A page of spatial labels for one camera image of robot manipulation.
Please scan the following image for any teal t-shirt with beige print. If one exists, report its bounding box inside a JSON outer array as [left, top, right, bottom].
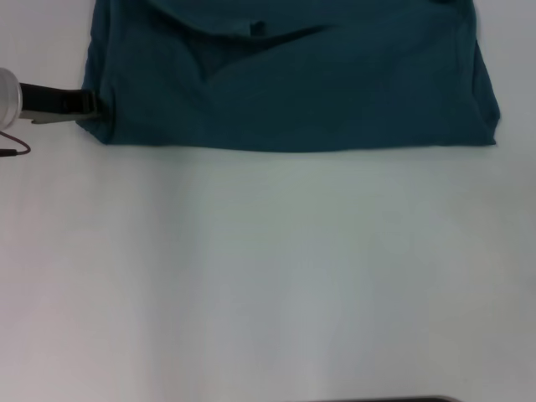
[[80, 0, 502, 152]]

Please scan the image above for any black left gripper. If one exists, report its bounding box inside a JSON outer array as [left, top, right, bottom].
[[18, 82, 104, 126]]

